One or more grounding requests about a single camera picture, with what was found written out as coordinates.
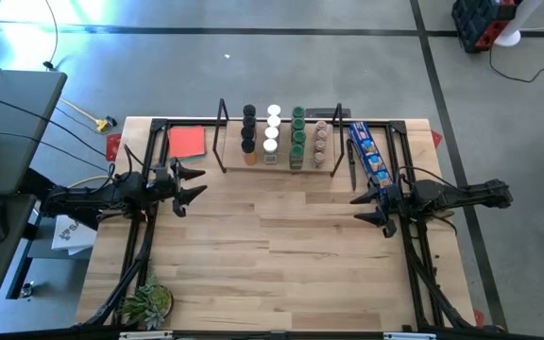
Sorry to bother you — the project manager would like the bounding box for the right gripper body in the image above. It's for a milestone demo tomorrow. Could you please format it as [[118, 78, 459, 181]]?
[[376, 181, 414, 223]]

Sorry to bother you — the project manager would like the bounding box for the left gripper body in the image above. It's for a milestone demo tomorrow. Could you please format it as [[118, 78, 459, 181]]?
[[148, 162, 182, 212]]

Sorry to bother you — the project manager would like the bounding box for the black-cap yellow spice jar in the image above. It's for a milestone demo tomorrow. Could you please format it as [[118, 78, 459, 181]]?
[[240, 138, 259, 167]]

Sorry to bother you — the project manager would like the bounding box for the green paper pad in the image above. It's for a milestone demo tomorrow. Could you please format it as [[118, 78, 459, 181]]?
[[172, 151, 209, 165]]

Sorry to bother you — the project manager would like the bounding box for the orange-red paper pad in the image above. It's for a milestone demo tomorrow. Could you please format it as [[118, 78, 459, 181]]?
[[167, 124, 208, 161]]

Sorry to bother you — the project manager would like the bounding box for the black kitchen knife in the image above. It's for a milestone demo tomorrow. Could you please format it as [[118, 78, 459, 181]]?
[[346, 138, 360, 193]]

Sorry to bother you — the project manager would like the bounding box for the blue plastic wrap box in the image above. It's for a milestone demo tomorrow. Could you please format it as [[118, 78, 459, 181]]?
[[347, 121, 395, 202]]

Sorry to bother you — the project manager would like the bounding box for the white printed paper sheet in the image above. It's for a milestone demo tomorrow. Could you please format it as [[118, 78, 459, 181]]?
[[50, 212, 99, 257]]

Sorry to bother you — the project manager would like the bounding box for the potted succulent plant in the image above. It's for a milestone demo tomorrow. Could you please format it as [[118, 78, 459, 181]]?
[[117, 269, 176, 332]]

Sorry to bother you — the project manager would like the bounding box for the dark grey desk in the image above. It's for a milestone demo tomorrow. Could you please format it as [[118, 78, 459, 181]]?
[[0, 68, 104, 323]]

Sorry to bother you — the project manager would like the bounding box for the black and red tool crate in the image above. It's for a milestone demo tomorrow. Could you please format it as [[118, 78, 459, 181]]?
[[450, 0, 519, 54]]

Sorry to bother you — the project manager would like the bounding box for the white tower device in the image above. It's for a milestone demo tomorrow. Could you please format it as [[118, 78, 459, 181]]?
[[492, 0, 544, 48]]

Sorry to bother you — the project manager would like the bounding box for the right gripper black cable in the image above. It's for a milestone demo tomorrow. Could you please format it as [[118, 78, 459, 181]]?
[[396, 164, 462, 191]]

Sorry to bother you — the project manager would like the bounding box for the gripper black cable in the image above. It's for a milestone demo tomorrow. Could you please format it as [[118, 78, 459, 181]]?
[[109, 144, 153, 183], [396, 164, 462, 191]]

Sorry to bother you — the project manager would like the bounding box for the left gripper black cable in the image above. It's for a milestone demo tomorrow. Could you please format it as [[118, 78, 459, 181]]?
[[109, 144, 153, 183]]

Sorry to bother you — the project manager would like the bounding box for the yellow power cord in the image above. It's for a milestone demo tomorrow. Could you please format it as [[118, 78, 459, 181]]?
[[59, 96, 112, 134]]

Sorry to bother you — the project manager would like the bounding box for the silver aluminium bracket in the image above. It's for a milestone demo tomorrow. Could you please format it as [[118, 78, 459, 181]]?
[[382, 331, 437, 340], [118, 330, 175, 340]]

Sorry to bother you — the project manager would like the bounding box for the black desk cable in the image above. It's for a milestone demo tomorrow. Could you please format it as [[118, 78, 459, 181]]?
[[0, 89, 111, 172]]

